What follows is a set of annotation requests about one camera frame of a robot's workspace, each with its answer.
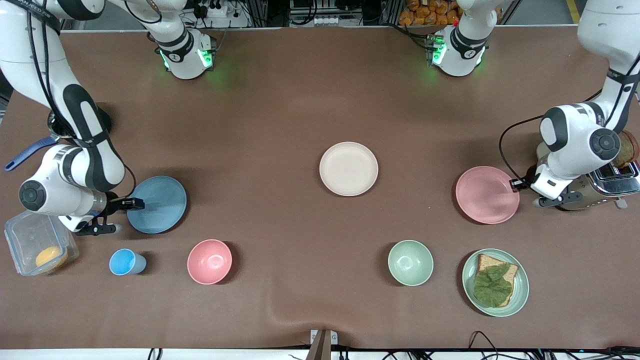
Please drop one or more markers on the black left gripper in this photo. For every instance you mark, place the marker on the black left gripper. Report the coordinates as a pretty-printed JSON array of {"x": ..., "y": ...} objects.
[{"x": 524, "y": 184}]

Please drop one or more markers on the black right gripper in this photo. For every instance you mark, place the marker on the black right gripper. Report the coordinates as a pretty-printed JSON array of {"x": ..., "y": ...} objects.
[{"x": 116, "y": 204}]

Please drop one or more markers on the blue plate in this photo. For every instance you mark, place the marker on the blue plate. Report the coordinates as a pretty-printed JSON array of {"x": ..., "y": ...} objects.
[{"x": 160, "y": 207}]

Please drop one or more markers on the pink plate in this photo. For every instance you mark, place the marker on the pink plate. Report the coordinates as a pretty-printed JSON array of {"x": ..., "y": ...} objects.
[{"x": 485, "y": 196}]

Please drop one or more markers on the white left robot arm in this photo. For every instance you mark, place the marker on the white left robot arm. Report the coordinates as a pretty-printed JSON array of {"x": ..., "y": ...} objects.
[{"x": 570, "y": 140}]

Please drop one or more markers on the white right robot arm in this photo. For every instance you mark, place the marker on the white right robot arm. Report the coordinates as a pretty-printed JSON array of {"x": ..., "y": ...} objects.
[{"x": 45, "y": 195}]

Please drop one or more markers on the blue cup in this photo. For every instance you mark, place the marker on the blue cup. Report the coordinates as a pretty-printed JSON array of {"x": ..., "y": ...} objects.
[{"x": 122, "y": 262}]

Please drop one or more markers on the toast slice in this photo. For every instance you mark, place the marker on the toast slice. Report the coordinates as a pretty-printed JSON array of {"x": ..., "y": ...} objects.
[{"x": 486, "y": 261}]

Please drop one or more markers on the black cylindrical pot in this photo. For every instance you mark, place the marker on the black cylindrical pot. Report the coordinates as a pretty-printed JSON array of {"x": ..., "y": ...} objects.
[{"x": 105, "y": 120}]

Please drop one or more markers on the beige chrome toaster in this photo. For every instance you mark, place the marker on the beige chrome toaster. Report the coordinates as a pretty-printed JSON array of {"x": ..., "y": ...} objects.
[{"x": 610, "y": 187}]

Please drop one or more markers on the pink bowl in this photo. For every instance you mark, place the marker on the pink bowl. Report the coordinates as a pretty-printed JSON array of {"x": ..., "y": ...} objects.
[{"x": 210, "y": 262}]

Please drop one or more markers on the orange food piece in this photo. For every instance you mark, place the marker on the orange food piece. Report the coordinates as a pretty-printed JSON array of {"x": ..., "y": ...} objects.
[{"x": 50, "y": 257}]

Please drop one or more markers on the green lettuce leaf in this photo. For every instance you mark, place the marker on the green lettuce leaf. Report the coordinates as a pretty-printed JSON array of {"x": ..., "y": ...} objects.
[{"x": 492, "y": 287}]

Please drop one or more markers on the green plate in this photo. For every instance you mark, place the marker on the green plate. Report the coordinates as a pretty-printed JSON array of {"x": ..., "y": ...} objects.
[{"x": 520, "y": 295}]

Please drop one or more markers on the clear plastic container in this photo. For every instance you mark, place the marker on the clear plastic container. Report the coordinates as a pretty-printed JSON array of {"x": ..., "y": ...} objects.
[{"x": 25, "y": 240}]

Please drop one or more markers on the brown bread slice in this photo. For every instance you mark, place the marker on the brown bread slice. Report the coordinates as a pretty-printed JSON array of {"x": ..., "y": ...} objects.
[{"x": 628, "y": 150}]

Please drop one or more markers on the blue spatula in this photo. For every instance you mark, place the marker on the blue spatula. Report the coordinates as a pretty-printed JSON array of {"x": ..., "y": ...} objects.
[{"x": 22, "y": 156}]

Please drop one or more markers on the green bowl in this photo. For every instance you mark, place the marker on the green bowl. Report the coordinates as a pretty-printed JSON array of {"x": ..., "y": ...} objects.
[{"x": 410, "y": 263}]

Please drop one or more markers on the beige plate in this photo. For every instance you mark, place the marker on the beige plate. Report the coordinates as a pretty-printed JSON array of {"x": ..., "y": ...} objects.
[{"x": 348, "y": 169}]

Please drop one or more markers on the orange packaged snacks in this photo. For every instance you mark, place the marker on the orange packaged snacks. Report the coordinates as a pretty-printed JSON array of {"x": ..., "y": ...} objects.
[{"x": 430, "y": 12}]

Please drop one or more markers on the brown table cover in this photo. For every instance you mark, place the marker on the brown table cover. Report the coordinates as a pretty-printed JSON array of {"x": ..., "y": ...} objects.
[{"x": 300, "y": 100}]

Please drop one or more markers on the white power strip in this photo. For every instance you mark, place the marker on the white power strip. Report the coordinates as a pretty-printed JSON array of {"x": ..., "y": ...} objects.
[{"x": 212, "y": 10}]

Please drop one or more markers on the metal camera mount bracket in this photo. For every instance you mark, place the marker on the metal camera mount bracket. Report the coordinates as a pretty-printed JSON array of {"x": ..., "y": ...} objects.
[{"x": 323, "y": 345}]

